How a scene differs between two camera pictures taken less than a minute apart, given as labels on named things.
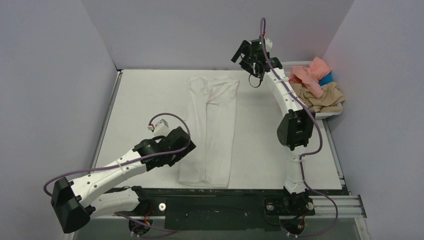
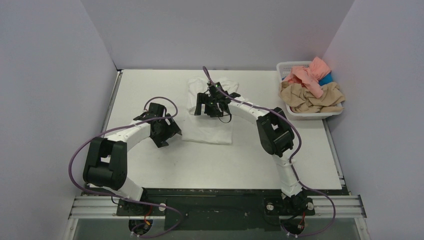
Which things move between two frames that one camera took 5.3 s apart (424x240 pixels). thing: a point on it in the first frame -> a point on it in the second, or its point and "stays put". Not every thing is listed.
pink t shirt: (309, 76) stays put
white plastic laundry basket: (287, 66) stays put
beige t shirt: (332, 99) stays put
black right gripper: (243, 51) -> (208, 103)
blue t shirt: (327, 79) stays put
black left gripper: (183, 145) -> (164, 133)
